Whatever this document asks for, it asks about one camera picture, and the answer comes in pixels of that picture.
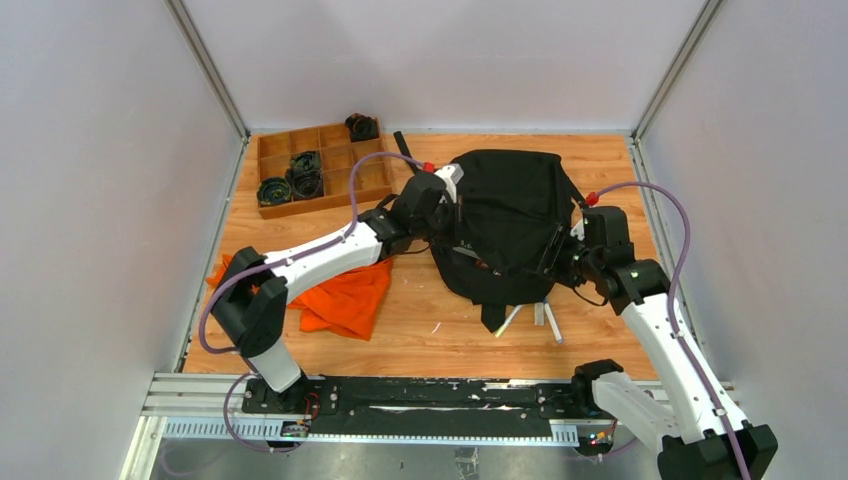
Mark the black backpack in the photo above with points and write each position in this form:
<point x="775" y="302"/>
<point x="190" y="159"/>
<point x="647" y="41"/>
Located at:
<point x="509" y="203"/>

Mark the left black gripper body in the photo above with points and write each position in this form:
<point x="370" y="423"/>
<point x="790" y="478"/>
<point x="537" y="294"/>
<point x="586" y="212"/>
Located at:
<point x="441" y="216"/>

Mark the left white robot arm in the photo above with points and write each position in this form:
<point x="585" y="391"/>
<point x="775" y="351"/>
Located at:
<point x="256" y="289"/>

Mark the yellow-green pencil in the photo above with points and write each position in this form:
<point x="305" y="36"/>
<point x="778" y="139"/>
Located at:
<point x="508" y="320"/>

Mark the orange cloth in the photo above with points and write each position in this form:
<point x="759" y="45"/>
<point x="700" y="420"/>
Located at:
<point x="348" y="304"/>

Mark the white marker pen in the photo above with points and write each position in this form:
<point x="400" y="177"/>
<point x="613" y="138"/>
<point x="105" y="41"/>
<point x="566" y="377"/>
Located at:
<point x="552" y="321"/>

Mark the dark coiled roll front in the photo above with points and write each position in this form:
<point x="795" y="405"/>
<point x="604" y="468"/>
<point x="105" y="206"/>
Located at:
<point x="274" y="191"/>

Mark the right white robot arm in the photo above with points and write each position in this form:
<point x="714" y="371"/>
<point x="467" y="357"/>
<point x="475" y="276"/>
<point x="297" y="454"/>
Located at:
<point x="699" y="432"/>

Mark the wooden compartment tray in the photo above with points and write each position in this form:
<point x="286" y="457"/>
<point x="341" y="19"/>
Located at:
<point x="350" y="170"/>

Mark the dark coiled roll back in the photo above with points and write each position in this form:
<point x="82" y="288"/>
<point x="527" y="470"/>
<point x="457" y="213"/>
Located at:
<point x="362" y="127"/>

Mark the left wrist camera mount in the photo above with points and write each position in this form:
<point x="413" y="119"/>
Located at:
<point x="450" y="174"/>

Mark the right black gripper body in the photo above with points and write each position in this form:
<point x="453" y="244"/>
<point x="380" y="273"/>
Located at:
<point x="581" y="265"/>

